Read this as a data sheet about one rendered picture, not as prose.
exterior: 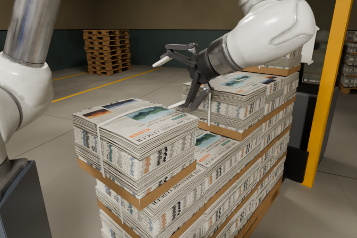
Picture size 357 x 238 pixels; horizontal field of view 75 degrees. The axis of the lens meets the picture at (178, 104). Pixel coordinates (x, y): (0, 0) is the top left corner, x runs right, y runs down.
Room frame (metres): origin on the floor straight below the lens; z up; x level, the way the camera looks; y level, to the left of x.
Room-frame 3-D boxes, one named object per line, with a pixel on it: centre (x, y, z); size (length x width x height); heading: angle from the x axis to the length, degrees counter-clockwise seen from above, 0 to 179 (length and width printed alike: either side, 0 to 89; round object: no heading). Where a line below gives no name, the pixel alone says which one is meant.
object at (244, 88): (1.25, -0.25, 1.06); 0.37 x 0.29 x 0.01; 50
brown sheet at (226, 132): (1.24, -0.25, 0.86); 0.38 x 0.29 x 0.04; 50
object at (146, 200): (0.72, 0.08, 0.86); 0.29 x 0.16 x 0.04; 140
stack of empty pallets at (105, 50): (7.53, 2.21, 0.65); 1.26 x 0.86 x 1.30; 160
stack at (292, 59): (1.69, -0.65, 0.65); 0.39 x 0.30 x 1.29; 49
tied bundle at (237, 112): (1.25, -0.25, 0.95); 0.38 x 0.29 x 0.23; 50
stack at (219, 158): (1.15, -0.17, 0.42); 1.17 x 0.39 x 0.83; 139
